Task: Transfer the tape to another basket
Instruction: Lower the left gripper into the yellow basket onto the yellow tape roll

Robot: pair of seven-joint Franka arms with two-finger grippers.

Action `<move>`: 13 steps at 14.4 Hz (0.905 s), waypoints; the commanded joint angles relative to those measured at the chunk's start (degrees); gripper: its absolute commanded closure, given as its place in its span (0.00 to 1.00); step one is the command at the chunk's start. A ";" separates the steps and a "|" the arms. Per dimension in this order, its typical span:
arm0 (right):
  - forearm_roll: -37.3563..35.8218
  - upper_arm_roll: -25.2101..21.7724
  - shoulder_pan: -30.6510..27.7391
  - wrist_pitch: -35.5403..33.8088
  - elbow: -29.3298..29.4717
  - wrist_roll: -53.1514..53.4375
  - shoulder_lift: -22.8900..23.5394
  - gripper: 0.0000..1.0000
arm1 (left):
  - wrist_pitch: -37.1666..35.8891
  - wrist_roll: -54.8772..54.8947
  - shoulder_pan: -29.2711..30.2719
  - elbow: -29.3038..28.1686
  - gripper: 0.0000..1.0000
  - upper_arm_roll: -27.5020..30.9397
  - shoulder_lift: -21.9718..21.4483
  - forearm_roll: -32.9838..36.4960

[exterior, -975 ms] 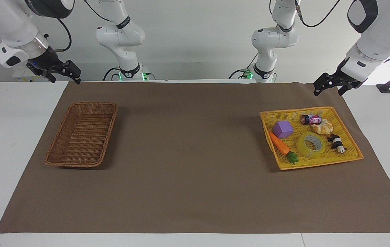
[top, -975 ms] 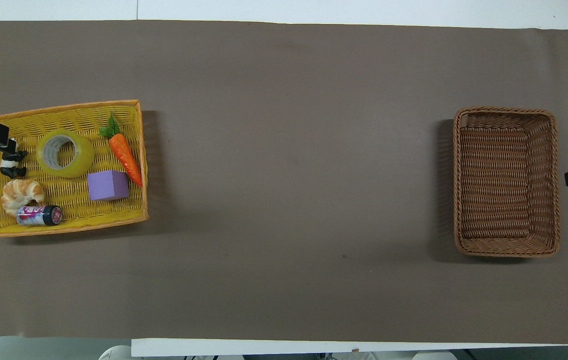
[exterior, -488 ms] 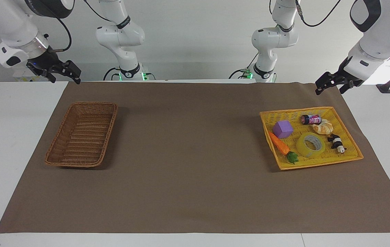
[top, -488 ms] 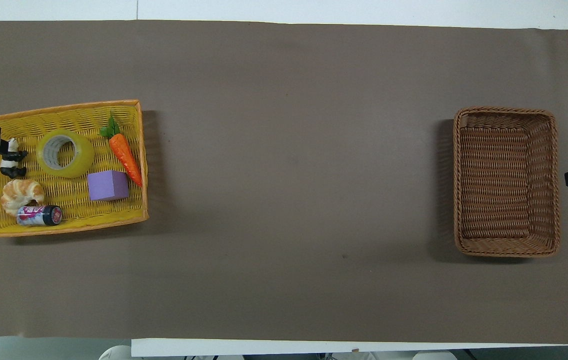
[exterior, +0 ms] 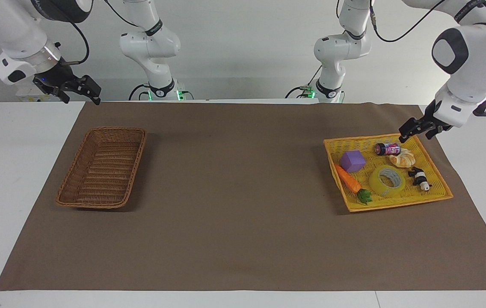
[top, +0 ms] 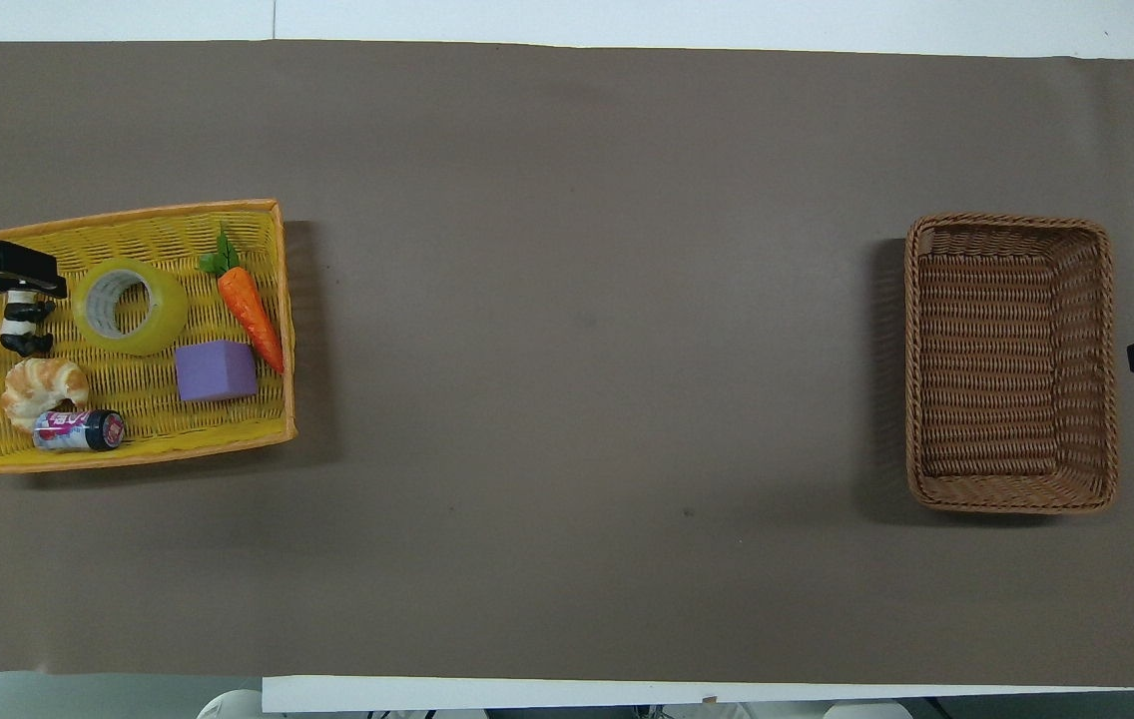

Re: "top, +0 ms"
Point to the yellow wicker basket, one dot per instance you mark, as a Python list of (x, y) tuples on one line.
[(228, 424)]

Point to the yellowish clear tape roll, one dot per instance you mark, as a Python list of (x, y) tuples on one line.
[(166, 308)]

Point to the brown wicker basket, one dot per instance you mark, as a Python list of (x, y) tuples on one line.
[(1011, 364)]

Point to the orange toy carrot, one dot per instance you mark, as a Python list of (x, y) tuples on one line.
[(250, 310)]

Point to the purple foam block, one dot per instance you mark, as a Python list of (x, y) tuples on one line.
[(216, 371)]

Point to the small drink can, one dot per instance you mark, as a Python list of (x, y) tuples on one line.
[(78, 431)]

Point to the toy croissant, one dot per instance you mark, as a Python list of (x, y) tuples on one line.
[(38, 384)]

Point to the black and white panda toy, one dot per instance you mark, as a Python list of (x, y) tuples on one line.
[(23, 325)]

